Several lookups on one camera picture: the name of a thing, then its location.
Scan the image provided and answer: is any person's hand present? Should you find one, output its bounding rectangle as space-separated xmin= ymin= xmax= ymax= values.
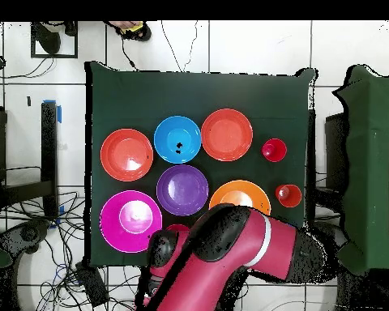
xmin=108 ymin=21 xmax=143 ymax=31

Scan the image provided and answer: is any yellow black hand controller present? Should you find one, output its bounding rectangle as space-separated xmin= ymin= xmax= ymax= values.
xmin=118 ymin=22 xmax=152 ymax=42

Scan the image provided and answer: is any red-orange plastic bowl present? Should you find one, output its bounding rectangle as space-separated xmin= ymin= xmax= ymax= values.
xmin=100 ymin=128 xmax=155 ymax=182
xmin=200 ymin=108 xmax=254 ymax=162

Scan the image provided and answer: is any purple plastic bowl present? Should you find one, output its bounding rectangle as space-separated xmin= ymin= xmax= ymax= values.
xmin=156 ymin=164 xmax=210 ymax=217

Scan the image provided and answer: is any large magenta plastic bowl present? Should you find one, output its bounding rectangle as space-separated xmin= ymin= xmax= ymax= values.
xmin=99 ymin=190 xmax=164 ymax=254

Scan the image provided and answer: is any small crimson plastic bowl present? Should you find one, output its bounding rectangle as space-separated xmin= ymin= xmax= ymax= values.
xmin=164 ymin=224 xmax=191 ymax=233

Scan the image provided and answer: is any dark green tablecloth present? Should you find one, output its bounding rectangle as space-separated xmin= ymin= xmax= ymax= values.
xmin=84 ymin=60 xmax=318 ymax=271

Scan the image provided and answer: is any light blue plastic bowl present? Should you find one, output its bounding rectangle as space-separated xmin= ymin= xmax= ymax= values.
xmin=153 ymin=115 xmax=203 ymax=164

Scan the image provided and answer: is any red plastic cup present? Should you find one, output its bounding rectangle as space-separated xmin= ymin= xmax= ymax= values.
xmin=261 ymin=138 xmax=288 ymax=163

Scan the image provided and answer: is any large orange plastic bowl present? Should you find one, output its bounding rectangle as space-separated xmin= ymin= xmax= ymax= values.
xmin=208 ymin=180 xmax=272 ymax=217

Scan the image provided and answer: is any black office chair base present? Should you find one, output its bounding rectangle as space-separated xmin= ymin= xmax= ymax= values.
xmin=0 ymin=219 xmax=51 ymax=257

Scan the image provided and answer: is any orange plastic cup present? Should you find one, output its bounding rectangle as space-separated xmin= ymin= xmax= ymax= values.
xmin=275 ymin=183 xmax=303 ymax=209

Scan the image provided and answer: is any black box beside table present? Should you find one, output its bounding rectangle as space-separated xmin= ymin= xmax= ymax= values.
xmin=324 ymin=112 xmax=347 ymax=193

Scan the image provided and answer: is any black power brick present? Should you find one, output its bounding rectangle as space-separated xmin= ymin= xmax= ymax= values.
xmin=75 ymin=261 xmax=110 ymax=308

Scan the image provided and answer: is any black cable with plug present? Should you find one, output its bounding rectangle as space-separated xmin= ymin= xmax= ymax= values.
xmin=120 ymin=35 xmax=139 ymax=71

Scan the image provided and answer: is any black square floor frame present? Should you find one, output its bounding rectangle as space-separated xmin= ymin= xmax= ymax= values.
xmin=30 ymin=21 xmax=79 ymax=59

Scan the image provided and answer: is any black bench frame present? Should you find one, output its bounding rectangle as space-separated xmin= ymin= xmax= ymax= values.
xmin=0 ymin=100 xmax=61 ymax=210

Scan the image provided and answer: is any tangle of black cables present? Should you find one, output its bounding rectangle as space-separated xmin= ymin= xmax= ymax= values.
xmin=0 ymin=190 xmax=86 ymax=311

